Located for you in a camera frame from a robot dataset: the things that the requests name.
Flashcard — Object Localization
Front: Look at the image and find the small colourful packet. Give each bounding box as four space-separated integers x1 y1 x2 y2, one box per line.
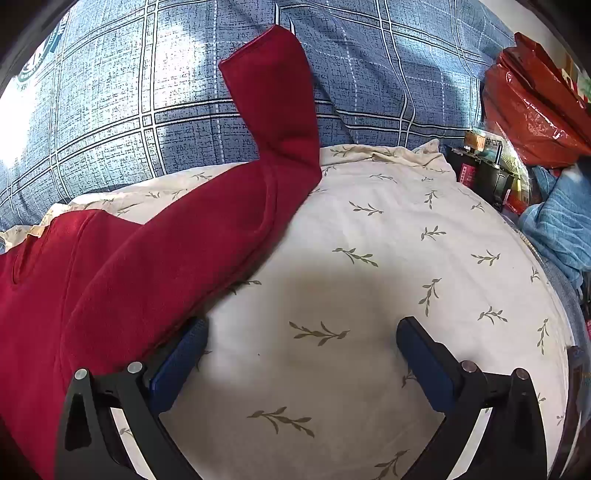
464 130 504 162

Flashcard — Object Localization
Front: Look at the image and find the red knit sweater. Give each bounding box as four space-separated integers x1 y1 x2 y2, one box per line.
0 25 322 480

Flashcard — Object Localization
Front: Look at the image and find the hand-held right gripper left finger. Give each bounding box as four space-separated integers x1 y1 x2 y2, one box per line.
54 318 209 480

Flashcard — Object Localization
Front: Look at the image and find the red plastic bag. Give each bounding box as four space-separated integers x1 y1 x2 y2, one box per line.
482 32 591 169

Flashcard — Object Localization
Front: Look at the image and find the black box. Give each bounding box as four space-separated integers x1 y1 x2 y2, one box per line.
445 145 515 210

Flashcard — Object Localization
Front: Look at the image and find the white leaf-print quilt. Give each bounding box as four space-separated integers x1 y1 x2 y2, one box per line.
0 138 571 480

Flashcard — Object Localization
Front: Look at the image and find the light blue towel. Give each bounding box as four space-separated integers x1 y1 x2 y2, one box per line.
517 166 591 287

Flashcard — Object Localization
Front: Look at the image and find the blue plaid bed sheet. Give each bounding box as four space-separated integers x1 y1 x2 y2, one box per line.
0 0 518 241

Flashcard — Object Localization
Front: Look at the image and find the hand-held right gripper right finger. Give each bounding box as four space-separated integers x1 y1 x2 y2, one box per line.
396 316 549 480

